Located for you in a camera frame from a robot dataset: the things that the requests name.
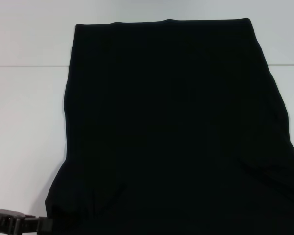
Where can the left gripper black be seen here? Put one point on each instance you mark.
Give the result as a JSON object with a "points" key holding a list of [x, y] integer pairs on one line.
{"points": [[5, 220]]}

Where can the black shirt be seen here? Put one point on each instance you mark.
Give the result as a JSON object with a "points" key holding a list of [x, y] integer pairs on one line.
{"points": [[174, 122]]}

